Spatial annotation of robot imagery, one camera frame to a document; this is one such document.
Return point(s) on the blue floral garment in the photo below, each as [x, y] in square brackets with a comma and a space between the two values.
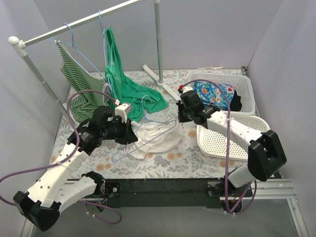
[211, 94]

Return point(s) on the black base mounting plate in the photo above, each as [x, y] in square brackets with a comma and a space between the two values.
[167, 192]

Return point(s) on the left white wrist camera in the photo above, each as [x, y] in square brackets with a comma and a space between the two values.
[122, 110]

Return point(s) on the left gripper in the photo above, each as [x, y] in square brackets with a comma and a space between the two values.
[127, 133]

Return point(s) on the blue wire hanger with striped top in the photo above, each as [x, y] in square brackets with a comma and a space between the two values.
[73, 45]

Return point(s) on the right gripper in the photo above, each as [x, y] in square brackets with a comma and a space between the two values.
[182, 113]

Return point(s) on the white tank top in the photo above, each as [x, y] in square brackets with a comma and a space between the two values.
[158, 138]

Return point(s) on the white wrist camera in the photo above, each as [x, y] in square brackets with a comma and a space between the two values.
[122, 110]
[183, 89]

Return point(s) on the floral patterned table mat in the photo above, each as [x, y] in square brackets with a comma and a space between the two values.
[183, 161]

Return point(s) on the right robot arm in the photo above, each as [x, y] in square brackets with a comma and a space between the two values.
[265, 154]

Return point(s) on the white laundry basket upright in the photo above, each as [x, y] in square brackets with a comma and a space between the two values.
[243, 88]

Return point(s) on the white laundry basket tipped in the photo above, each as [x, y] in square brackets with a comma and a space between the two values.
[214, 144]

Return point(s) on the green t-shirt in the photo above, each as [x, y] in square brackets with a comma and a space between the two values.
[125, 89]

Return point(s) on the black garment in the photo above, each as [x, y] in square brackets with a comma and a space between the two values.
[235, 104]

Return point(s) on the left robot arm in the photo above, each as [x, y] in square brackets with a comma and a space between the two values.
[44, 201]

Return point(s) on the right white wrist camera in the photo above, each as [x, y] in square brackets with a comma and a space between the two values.
[183, 89]

